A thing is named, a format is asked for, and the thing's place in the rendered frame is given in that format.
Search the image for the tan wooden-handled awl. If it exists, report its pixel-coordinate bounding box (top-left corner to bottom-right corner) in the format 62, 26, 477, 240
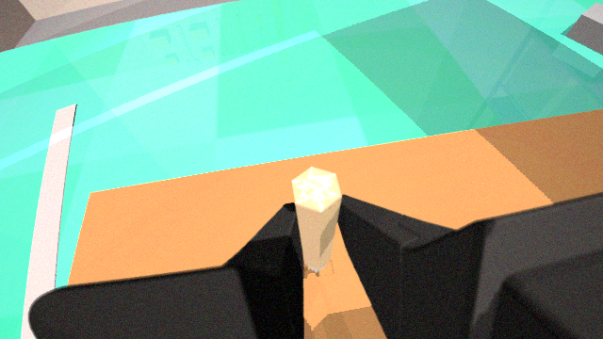
292, 167, 342, 273

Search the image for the white flat bar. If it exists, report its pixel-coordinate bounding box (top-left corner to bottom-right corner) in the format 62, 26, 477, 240
21, 104, 77, 339

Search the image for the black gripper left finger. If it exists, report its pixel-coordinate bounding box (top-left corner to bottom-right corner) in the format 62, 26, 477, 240
27, 202, 304, 339

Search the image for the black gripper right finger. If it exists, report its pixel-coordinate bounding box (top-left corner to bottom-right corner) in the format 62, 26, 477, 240
337, 192, 603, 339

